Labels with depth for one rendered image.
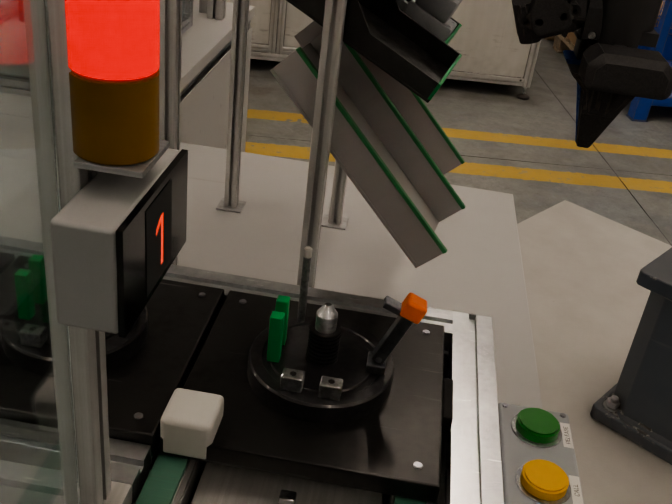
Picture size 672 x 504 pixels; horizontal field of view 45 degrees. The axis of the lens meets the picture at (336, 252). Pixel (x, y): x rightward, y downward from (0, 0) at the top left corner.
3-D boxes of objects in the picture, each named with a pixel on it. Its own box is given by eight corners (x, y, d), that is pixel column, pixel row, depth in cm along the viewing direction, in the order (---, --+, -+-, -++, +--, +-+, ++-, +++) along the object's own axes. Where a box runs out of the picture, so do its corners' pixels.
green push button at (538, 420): (553, 426, 78) (558, 410, 77) (557, 455, 74) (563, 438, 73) (511, 418, 78) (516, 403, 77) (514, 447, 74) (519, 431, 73)
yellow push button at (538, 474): (561, 478, 71) (566, 462, 70) (566, 512, 68) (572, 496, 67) (516, 470, 72) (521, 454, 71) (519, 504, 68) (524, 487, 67)
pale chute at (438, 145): (439, 176, 118) (465, 161, 116) (420, 212, 107) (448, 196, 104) (326, 15, 112) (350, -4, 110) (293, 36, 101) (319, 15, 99)
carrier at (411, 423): (441, 340, 88) (463, 241, 82) (436, 504, 67) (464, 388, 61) (227, 304, 90) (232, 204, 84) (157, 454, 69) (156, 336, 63)
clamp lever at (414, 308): (387, 356, 77) (428, 300, 73) (385, 369, 75) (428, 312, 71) (354, 339, 76) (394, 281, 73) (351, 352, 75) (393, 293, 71)
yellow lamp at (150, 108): (170, 139, 50) (171, 62, 47) (142, 171, 45) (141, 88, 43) (92, 127, 50) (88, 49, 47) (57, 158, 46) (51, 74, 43)
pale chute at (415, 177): (437, 222, 105) (466, 206, 103) (415, 269, 94) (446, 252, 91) (308, 43, 99) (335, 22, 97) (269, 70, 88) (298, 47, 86)
